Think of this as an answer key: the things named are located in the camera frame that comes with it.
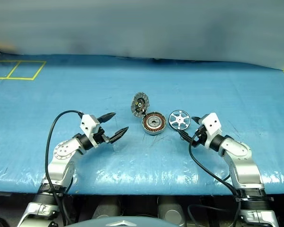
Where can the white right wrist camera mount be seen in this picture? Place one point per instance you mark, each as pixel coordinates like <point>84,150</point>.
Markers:
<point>211,123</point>

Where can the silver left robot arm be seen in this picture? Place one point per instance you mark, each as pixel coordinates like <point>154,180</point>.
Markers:
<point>64,151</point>

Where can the blue plastic table cover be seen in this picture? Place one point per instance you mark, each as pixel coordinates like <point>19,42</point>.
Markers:
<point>85,94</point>

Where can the finned motor cap with circuitboard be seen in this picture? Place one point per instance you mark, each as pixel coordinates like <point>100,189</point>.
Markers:
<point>139,104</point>

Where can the grey-blue robot chest with emblem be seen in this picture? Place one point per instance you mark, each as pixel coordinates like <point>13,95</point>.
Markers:
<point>118,223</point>

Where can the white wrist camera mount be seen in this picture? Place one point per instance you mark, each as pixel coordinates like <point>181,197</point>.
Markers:
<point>88,123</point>
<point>211,123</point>

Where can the silver spoked motor rotor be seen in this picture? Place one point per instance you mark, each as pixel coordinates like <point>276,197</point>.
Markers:
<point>180,119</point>

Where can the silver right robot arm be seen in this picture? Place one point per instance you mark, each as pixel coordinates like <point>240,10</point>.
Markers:
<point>241,153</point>

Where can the motor stator with copper windings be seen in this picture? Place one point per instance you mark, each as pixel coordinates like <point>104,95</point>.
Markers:
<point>147,124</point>

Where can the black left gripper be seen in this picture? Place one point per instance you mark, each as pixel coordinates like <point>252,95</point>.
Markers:
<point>100,138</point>

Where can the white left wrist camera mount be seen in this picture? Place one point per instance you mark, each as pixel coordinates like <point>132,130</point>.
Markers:
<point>88,123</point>

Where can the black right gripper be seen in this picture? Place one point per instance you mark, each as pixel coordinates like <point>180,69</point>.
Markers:
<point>200,137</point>

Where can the grey rounded robot leg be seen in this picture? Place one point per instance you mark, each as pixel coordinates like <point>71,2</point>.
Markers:
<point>106,209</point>
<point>171,210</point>

